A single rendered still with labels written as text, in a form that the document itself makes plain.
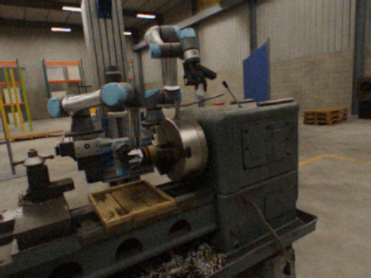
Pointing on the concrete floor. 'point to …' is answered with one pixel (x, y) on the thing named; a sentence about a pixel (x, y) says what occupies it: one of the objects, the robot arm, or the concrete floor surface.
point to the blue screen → (257, 74)
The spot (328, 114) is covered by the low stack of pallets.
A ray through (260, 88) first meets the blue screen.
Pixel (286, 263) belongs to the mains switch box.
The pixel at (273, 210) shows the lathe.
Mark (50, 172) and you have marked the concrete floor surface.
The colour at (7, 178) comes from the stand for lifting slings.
